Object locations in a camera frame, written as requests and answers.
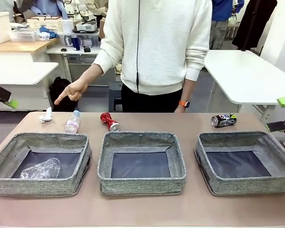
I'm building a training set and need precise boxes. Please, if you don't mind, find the white paper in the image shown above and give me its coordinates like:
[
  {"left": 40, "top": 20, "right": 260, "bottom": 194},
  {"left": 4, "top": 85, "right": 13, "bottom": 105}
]
[{"left": 39, "top": 106, "right": 53, "bottom": 124}]

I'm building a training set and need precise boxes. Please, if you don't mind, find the crushed black can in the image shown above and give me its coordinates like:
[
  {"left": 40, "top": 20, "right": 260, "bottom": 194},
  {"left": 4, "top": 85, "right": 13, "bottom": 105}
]
[{"left": 211, "top": 113, "right": 238, "bottom": 128}]

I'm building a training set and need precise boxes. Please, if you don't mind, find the plastic bottle pink label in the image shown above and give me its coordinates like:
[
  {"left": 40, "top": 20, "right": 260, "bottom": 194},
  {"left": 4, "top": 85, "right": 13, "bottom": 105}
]
[{"left": 64, "top": 110, "right": 82, "bottom": 133}]

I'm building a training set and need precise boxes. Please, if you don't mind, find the clear plastic cup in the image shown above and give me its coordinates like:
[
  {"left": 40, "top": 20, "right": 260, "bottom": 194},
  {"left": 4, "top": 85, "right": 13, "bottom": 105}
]
[{"left": 20, "top": 157, "right": 61, "bottom": 179}]

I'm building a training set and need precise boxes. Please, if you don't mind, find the crushed red can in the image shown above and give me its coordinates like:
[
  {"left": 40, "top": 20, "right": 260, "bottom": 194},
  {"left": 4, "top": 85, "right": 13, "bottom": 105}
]
[{"left": 100, "top": 111, "right": 121, "bottom": 132}]

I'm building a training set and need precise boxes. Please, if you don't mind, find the person's right forearm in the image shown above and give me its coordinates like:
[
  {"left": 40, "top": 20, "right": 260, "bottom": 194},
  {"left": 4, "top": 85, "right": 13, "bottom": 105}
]
[{"left": 79, "top": 63, "right": 105, "bottom": 84}]

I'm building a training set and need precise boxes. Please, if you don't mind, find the person's left forearm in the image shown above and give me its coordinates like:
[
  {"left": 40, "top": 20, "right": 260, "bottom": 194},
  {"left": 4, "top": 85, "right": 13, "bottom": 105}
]
[{"left": 179, "top": 78, "right": 197, "bottom": 103}]

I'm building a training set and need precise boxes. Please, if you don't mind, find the person's right hand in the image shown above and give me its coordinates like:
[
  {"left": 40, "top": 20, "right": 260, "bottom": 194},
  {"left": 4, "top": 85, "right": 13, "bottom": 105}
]
[{"left": 54, "top": 78, "right": 89, "bottom": 105}]

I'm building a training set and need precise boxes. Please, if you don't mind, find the person's left hand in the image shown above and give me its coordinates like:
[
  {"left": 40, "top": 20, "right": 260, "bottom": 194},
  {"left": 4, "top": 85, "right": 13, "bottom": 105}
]
[{"left": 174, "top": 105, "right": 189, "bottom": 114}]

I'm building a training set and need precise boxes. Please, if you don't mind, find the wooden top workbench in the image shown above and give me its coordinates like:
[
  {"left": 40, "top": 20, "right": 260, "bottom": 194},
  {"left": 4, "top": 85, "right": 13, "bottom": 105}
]
[{"left": 0, "top": 37, "right": 61, "bottom": 62}]

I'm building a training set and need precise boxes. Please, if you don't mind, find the large white table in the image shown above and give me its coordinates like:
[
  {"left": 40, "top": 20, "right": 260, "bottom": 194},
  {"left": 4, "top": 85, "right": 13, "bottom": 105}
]
[{"left": 203, "top": 49, "right": 285, "bottom": 119}]

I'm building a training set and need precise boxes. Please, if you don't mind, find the clear plastic container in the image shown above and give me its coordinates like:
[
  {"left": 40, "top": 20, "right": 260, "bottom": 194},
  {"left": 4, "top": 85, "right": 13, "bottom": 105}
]
[{"left": 9, "top": 28, "right": 38, "bottom": 42}]

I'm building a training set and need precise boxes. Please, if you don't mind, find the grey fabric basket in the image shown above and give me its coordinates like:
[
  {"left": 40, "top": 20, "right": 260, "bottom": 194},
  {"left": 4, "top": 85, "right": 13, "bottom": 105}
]
[
  {"left": 0, "top": 132, "right": 93, "bottom": 197},
  {"left": 194, "top": 130, "right": 285, "bottom": 197},
  {"left": 97, "top": 131, "right": 188, "bottom": 196}
]

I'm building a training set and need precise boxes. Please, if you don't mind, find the black backpack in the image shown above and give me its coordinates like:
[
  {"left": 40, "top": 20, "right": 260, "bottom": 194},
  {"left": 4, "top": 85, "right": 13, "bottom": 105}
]
[{"left": 49, "top": 76, "right": 80, "bottom": 112}]

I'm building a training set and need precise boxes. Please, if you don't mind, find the white storage box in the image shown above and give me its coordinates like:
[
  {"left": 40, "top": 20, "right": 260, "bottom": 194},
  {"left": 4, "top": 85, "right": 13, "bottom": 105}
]
[{"left": 0, "top": 11, "right": 12, "bottom": 43}]

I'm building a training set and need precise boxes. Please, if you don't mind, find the blue cloth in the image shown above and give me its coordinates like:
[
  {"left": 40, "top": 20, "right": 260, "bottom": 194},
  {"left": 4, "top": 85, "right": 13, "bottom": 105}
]
[{"left": 39, "top": 25, "right": 60, "bottom": 38}]

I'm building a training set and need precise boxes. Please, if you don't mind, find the white desk with metal legs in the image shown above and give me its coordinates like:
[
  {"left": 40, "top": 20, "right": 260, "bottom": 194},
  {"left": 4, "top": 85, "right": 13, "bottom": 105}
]
[{"left": 45, "top": 45, "right": 103, "bottom": 86}]

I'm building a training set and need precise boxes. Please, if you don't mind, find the black hanging coat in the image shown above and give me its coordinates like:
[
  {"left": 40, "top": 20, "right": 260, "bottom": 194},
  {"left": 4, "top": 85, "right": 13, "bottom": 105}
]
[{"left": 232, "top": 0, "right": 278, "bottom": 51}]

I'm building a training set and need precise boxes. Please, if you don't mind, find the cream crate wooden rim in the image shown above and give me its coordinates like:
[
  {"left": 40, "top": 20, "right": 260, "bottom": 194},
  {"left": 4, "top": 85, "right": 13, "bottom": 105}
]
[{"left": 27, "top": 15, "right": 63, "bottom": 31}]

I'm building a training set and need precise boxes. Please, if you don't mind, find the blue bottle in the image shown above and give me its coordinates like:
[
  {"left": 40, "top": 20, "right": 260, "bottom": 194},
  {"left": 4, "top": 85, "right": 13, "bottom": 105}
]
[{"left": 71, "top": 34, "right": 81, "bottom": 51}]

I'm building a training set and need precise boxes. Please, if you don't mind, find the white cylinder roll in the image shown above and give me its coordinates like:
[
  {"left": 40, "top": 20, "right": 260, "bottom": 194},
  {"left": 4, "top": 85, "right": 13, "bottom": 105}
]
[{"left": 61, "top": 19, "right": 74, "bottom": 33}]

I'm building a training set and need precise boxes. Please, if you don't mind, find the background person light blue shirt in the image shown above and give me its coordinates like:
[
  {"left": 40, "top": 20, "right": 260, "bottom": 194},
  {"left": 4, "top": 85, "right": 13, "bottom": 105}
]
[{"left": 29, "top": 0, "right": 68, "bottom": 19}]

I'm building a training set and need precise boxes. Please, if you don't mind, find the white desktop device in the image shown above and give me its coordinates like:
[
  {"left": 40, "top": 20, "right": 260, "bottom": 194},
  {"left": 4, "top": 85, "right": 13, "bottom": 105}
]
[{"left": 73, "top": 20, "right": 100, "bottom": 33}]

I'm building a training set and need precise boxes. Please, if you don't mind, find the background person blue jacket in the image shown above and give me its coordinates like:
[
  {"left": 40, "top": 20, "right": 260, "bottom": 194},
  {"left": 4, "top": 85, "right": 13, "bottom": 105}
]
[{"left": 209, "top": 0, "right": 245, "bottom": 50}]

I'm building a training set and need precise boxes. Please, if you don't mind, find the grey plastic stool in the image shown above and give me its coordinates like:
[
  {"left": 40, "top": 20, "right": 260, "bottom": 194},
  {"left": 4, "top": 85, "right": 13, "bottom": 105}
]
[{"left": 108, "top": 82, "right": 123, "bottom": 112}]

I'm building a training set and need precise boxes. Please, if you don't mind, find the person torso white sweater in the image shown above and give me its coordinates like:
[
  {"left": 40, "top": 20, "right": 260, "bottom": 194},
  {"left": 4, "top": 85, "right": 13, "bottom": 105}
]
[{"left": 92, "top": 0, "right": 213, "bottom": 114}]

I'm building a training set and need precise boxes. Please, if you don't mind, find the black cord on sweater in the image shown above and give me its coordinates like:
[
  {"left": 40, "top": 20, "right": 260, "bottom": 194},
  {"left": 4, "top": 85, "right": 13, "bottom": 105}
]
[{"left": 135, "top": 0, "right": 142, "bottom": 94}]

